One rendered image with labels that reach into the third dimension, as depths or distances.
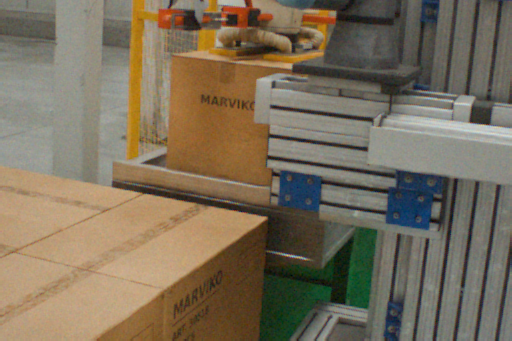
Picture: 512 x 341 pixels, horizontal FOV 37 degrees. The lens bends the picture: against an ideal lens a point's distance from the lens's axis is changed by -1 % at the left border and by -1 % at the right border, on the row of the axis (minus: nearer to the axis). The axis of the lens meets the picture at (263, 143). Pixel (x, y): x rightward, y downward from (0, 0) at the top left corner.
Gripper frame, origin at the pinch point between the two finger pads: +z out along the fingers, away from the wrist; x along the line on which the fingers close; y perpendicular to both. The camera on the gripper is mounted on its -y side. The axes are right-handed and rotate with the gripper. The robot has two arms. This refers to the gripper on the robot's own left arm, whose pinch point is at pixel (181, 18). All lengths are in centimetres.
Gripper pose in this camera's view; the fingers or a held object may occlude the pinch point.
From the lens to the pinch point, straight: 200.4
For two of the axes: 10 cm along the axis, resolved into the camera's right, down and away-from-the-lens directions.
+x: -9.1, -1.6, 3.9
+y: 4.1, -1.6, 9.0
